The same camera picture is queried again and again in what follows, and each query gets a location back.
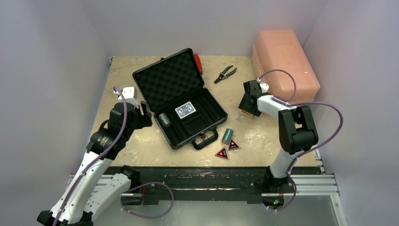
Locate blue green poker chip stack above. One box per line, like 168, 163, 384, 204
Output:
159, 113, 171, 128

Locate blue playing card deck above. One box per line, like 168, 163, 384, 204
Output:
175, 101, 196, 119

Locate red Texas Hold'em card box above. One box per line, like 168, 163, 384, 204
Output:
241, 110, 254, 119

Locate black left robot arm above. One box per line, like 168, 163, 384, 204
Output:
37, 101, 152, 226

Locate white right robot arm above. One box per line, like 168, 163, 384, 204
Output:
239, 80, 319, 192

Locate black poker carrying case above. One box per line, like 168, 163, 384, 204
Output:
132, 48, 228, 150

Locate pink plastic storage box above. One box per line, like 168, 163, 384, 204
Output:
252, 29, 320, 103

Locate red triangle dealer button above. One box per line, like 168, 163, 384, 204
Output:
215, 147, 229, 160

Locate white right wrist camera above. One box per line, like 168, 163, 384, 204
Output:
257, 81, 269, 93

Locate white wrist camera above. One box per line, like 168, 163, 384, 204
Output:
114, 87, 139, 108
257, 81, 269, 93

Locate black wire stripper pliers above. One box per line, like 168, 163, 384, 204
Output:
214, 65, 237, 84

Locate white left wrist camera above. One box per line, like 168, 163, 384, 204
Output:
114, 87, 139, 108

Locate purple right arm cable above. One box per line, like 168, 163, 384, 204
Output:
257, 69, 344, 213

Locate red handled tool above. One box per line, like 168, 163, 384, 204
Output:
194, 53, 203, 75

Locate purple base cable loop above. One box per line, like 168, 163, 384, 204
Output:
120, 182, 174, 219

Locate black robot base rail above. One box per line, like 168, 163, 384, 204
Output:
68, 166, 340, 207

